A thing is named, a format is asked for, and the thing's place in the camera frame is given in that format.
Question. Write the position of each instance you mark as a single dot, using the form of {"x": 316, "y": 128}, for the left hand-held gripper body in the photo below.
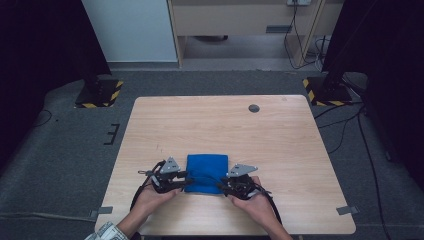
{"x": 165, "y": 178}

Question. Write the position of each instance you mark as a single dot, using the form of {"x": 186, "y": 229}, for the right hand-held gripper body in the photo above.
{"x": 241, "y": 186}

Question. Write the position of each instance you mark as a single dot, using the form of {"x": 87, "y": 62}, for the blue towel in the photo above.
{"x": 206, "y": 170}

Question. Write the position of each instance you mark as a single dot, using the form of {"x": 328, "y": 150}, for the person's left hand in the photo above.
{"x": 151, "y": 200}

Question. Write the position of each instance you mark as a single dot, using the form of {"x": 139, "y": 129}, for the person's right hand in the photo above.
{"x": 256, "y": 208}

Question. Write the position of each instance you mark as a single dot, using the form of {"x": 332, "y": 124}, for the grey tape piece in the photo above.
{"x": 346, "y": 210}
{"x": 105, "y": 210}

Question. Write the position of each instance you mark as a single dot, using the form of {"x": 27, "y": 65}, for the grey round table grommet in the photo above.
{"x": 254, "y": 108}

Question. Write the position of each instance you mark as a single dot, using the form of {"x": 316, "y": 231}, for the black stand base striped edge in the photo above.
{"x": 328, "y": 93}
{"x": 100, "y": 95}

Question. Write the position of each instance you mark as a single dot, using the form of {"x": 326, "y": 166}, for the white cabinet panel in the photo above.
{"x": 130, "y": 30}

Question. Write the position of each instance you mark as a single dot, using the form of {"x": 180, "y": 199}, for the black curtain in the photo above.
{"x": 393, "y": 66}
{"x": 40, "y": 50}

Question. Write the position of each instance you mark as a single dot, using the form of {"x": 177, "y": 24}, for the white power strip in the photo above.
{"x": 300, "y": 2}

